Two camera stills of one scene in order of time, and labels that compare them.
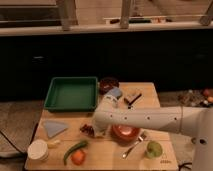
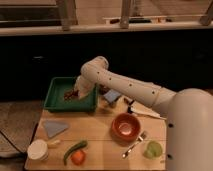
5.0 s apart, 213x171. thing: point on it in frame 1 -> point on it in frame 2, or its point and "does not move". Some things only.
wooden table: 65,140 does not move
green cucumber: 75,147 does not move
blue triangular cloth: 54,128 does not move
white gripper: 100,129 -> 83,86
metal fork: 141,138 does not move
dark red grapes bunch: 87,129 -> 71,95
